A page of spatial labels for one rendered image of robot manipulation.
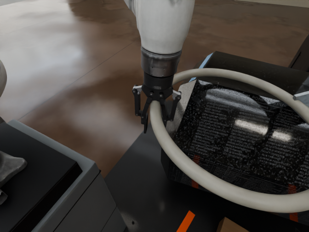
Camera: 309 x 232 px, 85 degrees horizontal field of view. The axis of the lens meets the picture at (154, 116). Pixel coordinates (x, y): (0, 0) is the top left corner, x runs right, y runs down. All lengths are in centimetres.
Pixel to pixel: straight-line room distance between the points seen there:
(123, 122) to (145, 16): 146
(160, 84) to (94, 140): 131
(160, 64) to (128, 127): 135
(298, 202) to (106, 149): 136
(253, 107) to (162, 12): 59
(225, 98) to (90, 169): 59
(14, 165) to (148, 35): 44
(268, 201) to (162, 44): 34
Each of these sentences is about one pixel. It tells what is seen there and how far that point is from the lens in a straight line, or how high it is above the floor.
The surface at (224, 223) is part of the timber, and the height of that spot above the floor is 14.
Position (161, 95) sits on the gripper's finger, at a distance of 44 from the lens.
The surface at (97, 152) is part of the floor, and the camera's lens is 157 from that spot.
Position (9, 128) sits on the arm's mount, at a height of 85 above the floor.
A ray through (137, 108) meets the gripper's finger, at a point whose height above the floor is 92.
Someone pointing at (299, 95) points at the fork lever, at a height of 93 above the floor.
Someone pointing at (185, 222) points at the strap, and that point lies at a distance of 128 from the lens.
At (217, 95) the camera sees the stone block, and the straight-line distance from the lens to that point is 80.
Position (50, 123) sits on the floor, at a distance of 198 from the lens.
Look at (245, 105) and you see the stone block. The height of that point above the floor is 78.
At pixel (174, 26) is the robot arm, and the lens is 34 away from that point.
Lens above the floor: 126
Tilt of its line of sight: 45 degrees down
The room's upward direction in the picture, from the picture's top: straight up
